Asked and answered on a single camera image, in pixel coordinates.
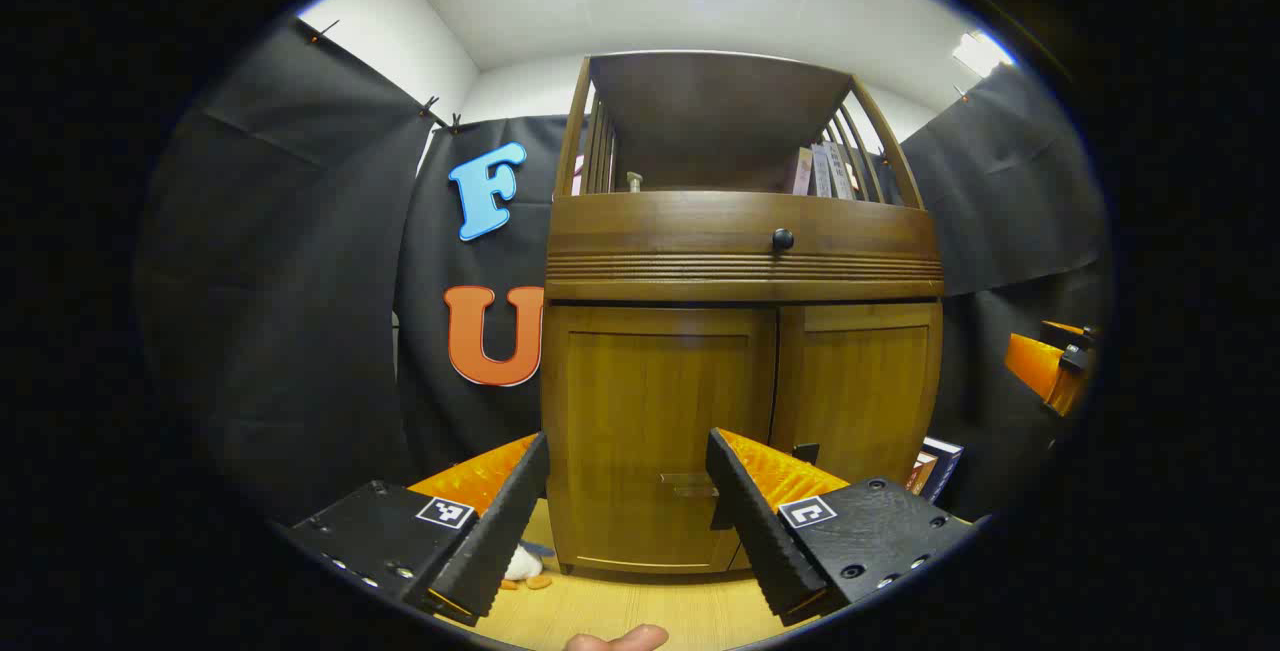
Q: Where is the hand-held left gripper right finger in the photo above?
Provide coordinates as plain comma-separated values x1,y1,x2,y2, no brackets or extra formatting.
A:
705,428,976,627

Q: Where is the black backdrop cloth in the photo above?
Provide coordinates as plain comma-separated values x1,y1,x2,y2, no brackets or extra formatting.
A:
135,16,1111,532

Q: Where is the wooden shoe cabinet door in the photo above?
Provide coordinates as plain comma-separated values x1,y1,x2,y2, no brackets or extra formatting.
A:
770,303,943,492
545,306,779,574

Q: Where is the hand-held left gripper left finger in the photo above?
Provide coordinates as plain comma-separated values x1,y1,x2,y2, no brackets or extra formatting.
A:
285,431,551,627

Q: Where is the blue hardcover book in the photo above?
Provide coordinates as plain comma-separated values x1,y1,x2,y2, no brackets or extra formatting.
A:
920,438,964,502

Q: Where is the ceiling light panel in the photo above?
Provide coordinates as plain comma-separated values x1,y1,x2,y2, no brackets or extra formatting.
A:
952,30,1016,78

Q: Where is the penguin plush toy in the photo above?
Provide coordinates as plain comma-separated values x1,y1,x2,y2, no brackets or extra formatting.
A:
500,543,554,592

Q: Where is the wooden double-door shoe cabinet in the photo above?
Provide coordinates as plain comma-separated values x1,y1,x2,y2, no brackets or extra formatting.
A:
540,51,946,577

